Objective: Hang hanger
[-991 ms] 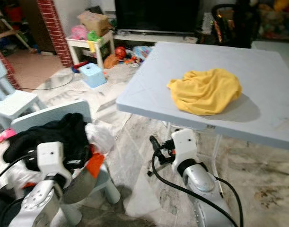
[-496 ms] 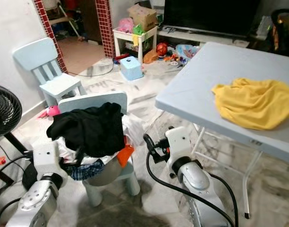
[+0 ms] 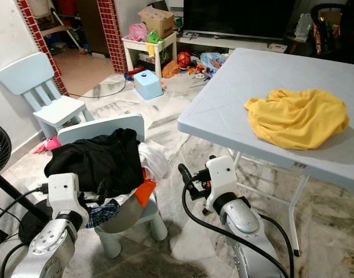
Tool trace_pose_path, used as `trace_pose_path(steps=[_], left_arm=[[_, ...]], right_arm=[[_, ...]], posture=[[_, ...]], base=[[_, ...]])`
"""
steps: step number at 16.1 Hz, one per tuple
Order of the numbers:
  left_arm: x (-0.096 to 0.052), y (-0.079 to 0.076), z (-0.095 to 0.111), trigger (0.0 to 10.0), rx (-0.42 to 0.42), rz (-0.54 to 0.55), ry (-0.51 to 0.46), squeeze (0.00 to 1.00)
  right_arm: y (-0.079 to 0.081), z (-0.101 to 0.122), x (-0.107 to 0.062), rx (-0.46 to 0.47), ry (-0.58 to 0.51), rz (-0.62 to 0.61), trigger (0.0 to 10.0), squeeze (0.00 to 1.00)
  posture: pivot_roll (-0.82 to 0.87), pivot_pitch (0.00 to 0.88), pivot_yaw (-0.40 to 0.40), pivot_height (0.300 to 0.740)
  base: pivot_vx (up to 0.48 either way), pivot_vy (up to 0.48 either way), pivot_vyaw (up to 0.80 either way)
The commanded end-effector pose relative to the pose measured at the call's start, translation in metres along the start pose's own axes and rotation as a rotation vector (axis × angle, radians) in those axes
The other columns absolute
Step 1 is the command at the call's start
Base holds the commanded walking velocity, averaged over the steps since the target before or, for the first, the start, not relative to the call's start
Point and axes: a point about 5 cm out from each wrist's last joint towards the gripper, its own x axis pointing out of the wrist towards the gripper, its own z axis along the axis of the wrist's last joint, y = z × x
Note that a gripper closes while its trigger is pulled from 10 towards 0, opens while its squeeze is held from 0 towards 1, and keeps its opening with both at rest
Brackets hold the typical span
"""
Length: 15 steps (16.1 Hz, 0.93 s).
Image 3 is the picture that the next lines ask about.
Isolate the grey folding table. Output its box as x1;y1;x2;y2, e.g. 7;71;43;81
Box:
178;47;354;255

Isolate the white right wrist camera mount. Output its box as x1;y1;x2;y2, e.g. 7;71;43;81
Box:
205;155;238;212

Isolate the pale blue plastic box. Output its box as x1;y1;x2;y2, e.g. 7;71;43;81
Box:
133;69;165;101

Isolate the white low shelf table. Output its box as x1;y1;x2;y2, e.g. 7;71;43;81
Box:
122;32;178;79

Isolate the red ball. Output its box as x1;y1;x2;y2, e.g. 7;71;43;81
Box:
177;52;192;67

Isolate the black flat television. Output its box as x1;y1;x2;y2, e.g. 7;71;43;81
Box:
183;0;296;40

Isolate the cardboard box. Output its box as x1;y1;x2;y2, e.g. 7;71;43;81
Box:
138;6;176;40

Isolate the black standing fan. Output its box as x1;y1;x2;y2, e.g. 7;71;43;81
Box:
0;120;67;244

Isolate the orange bag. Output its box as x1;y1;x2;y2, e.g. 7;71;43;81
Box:
162;61;178;79

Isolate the printed blue bag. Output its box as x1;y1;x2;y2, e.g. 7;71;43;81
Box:
202;52;228;71

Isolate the blue plaid cloth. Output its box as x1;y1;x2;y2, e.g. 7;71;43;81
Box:
87;200;122;229

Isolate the black office chair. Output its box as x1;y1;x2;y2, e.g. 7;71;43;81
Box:
310;3;354;64

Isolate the pink toy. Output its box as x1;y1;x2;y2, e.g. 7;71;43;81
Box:
33;136;63;155

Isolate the yellow polo shirt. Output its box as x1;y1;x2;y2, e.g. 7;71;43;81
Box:
244;88;350;151

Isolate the black garment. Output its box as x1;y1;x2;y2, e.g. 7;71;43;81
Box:
43;127;145;200

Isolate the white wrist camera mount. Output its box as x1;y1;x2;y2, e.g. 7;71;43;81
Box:
46;173;87;216
205;155;238;212

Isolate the white television console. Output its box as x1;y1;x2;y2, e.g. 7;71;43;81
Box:
177;32;294;54

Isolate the white cloth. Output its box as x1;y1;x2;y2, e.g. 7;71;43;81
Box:
138;142;170;181

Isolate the grey garment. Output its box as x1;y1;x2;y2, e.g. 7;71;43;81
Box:
98;194;145;235

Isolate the pale blue child chair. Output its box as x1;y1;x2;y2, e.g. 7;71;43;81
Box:
0;52;89;140
56;113;169;259

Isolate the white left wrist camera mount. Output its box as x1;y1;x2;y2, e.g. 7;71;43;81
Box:
46;173;87;216

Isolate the pink bag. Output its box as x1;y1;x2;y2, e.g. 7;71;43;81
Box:
128;23;148;42

